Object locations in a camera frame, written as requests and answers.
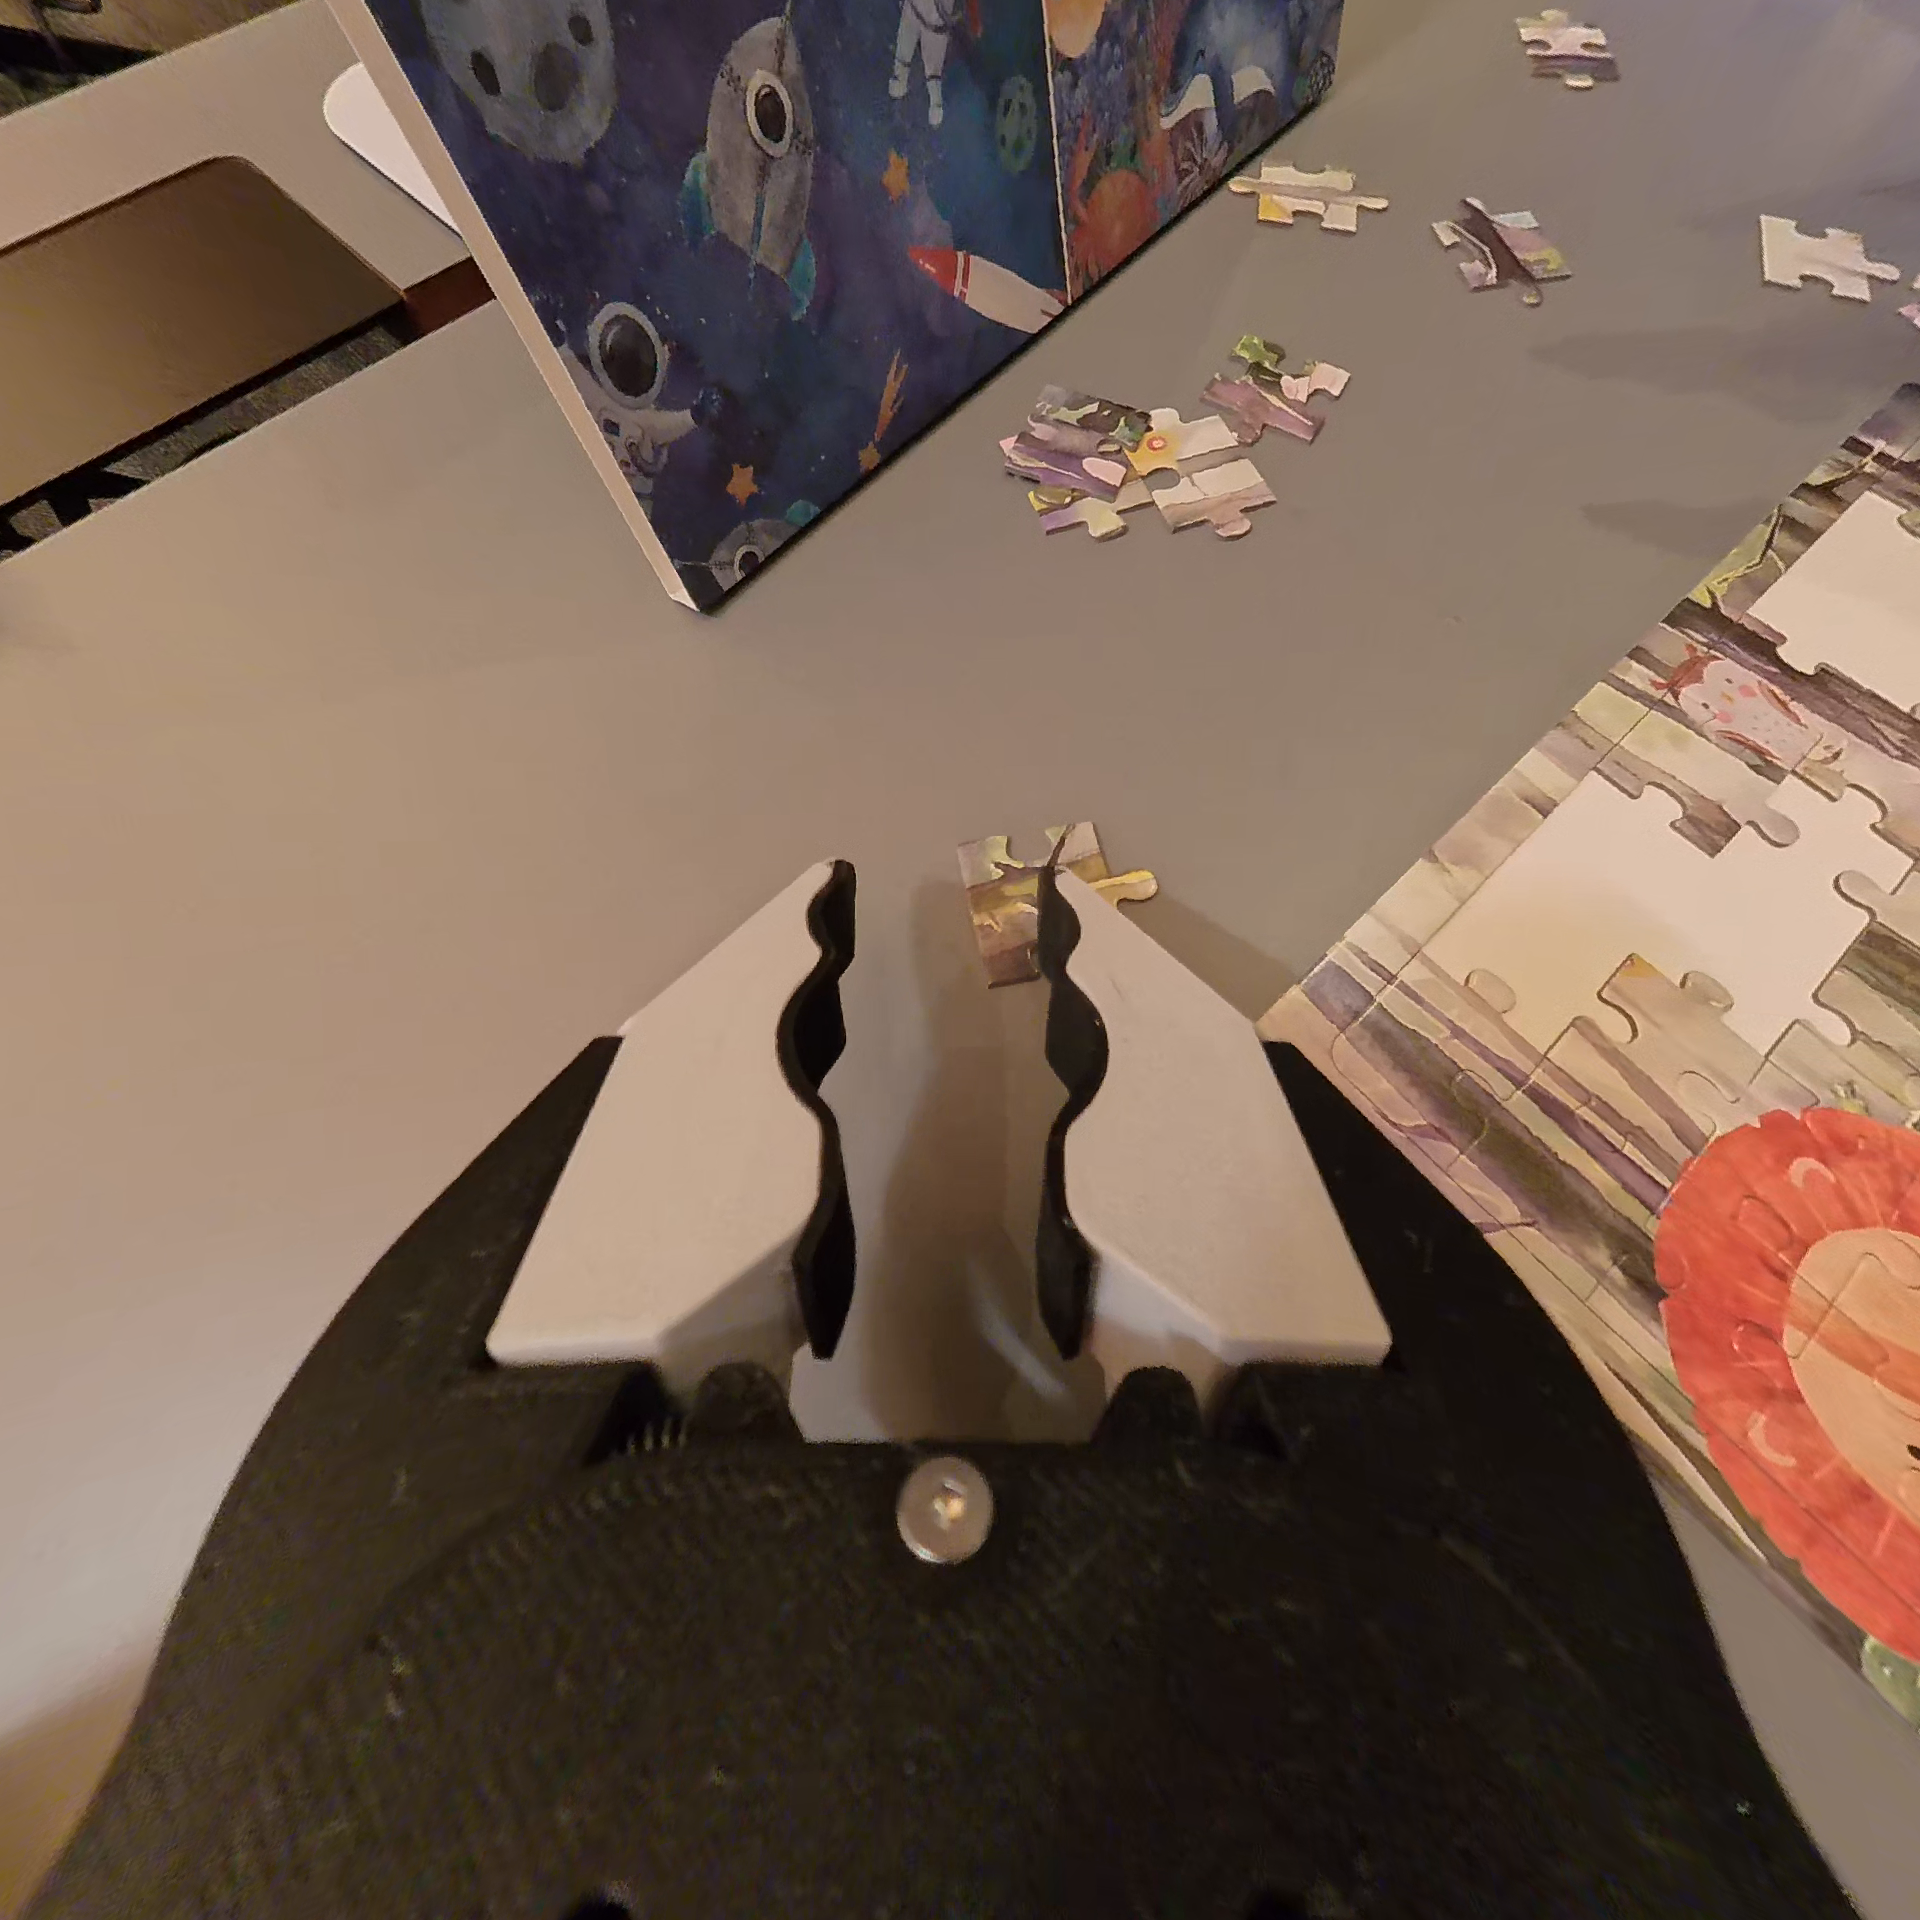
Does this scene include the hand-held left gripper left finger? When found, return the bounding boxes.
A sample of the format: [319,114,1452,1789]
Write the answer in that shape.
[487,860,860,1420]

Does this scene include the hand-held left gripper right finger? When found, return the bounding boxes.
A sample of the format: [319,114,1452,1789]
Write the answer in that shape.
[1036,866,1389,1427]

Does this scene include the yellow-green puzzle piece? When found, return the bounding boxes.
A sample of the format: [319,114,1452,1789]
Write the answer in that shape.
[957,824,1162,990]

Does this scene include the partly assembled jigsaw puzzle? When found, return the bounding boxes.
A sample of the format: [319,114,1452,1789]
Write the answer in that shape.
[1258,382,1920,1729]

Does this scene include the pale grey puzzle piece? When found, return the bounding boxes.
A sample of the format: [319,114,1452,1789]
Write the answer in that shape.
[1132,411,1280,539]

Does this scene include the purple joined puzzle pieces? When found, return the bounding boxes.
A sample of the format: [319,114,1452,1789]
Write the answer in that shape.
[1001,384,1157,541]

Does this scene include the green-tipped puzzle piece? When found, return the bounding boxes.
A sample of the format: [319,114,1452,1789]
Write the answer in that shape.
[1201,333,1353,449]

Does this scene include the illustrated puzzle box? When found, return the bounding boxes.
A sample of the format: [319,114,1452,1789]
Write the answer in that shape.
[369,0,1345,614]

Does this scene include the dark purple puzzle piece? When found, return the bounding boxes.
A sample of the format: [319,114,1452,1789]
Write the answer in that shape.
[1432,200,1576,307]

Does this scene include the white patterned puzzle piece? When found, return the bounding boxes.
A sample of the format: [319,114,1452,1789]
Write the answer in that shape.
[1229,162,1389,230]

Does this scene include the plain white puzzle piece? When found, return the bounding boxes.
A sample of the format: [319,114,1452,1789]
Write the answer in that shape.
[1761,216,1903,305]

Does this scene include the grey striped puzzle piece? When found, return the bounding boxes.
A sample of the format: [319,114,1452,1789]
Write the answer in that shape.
[1515,8,1624,88]

